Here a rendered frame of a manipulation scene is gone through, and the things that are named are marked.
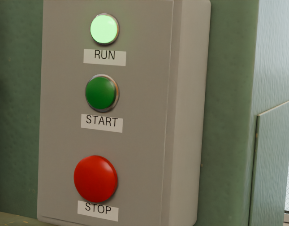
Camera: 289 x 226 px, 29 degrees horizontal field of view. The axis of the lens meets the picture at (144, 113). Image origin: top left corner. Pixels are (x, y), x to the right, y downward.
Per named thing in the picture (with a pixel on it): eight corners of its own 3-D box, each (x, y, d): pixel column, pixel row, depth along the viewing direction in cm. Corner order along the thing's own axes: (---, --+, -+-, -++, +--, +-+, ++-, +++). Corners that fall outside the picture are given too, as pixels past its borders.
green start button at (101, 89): (85, 109, 36) (87, 72, 36) (118, 113, 35) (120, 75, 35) (80, 110, 35) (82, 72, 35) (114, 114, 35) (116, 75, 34)
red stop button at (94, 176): (78, 196, 37) (79, 151, 36) (118, 203, 36) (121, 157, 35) (70, 199, 36) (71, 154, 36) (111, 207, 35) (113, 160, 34)
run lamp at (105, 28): (91, 44, 35) (92, 12, 35) (119, 46, 35) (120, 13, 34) (86, 44, 35) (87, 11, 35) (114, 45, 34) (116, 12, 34)
